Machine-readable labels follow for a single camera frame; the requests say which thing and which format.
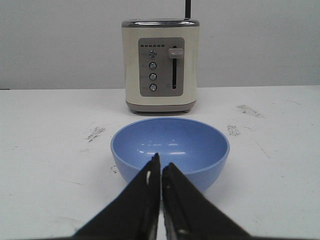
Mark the cream toaster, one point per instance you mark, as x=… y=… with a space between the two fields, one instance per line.
x=160 y=64

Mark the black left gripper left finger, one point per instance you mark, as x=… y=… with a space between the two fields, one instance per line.
x=134 y=214

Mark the blue bowl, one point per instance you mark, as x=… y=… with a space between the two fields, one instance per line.
x=197 y=149

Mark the black tripod pole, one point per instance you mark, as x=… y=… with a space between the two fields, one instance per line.
x=188 y=9

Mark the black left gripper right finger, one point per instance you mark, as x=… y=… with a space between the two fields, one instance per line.
x=188 y=215

